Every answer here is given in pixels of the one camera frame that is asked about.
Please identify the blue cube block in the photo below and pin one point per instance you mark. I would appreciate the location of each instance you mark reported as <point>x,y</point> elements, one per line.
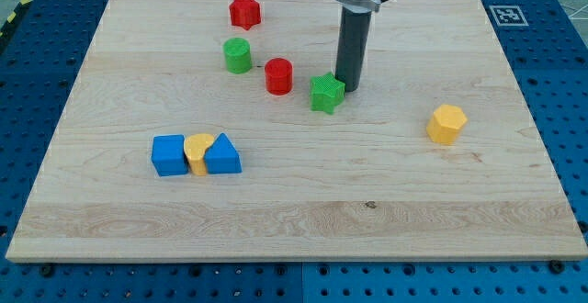
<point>168,156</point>

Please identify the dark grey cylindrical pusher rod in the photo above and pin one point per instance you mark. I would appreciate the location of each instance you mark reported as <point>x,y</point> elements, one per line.
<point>353,36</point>

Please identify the green star block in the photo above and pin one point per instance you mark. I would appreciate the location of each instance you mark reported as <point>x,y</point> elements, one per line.
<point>326,93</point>

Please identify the yellow hexagon block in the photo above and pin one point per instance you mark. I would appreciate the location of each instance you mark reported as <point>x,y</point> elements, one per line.
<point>446,124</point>

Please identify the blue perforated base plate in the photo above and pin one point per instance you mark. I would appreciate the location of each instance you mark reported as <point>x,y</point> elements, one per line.
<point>38,68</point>

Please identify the light wooden board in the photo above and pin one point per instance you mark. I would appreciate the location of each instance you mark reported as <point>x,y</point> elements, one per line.
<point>363,184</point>

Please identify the red cylinder block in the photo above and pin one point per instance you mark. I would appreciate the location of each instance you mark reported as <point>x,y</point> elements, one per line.
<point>279,76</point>

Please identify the yellow heart block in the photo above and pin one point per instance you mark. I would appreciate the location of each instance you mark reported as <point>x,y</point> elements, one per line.
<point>195,148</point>

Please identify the red star block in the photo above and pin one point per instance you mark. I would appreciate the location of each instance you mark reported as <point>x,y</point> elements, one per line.
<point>245,13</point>

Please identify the blue triangle block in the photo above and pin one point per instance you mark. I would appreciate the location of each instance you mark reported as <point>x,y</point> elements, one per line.
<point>222,157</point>

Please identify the white fiducial marker tag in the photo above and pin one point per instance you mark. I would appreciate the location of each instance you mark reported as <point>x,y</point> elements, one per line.
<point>508,16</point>

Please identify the green cylinder block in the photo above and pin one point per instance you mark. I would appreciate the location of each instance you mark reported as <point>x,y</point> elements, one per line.
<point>237,55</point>

